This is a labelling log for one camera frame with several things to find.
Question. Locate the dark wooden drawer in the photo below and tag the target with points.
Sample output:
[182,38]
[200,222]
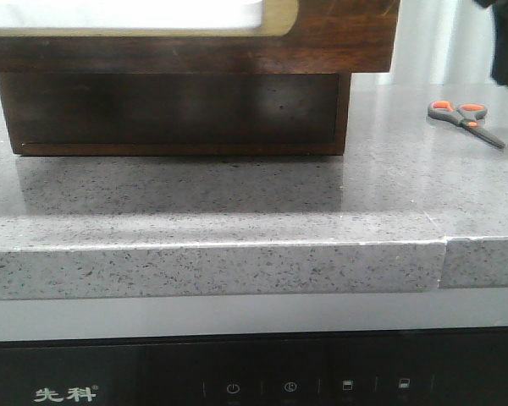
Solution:
[314,37]

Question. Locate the black appliance control panel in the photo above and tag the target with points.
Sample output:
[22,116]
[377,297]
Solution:
[462,366]

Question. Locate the grey orange handled scissors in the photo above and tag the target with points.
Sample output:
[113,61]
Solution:
[466,116]

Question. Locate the dark wooden drawer cabinet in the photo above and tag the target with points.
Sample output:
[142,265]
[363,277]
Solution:
[175,114]

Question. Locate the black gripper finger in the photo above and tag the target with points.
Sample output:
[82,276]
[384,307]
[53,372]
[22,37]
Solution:
[499,70]

